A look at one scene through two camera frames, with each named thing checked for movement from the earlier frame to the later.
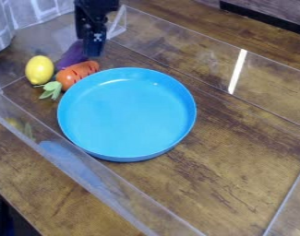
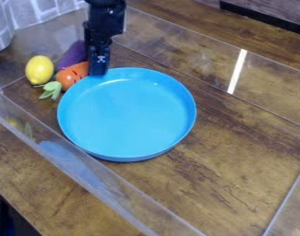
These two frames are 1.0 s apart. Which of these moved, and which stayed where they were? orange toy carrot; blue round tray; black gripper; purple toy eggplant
Moved: black gripper
Stayed: purple toy eggplant; orange toy carrot; blue round tray
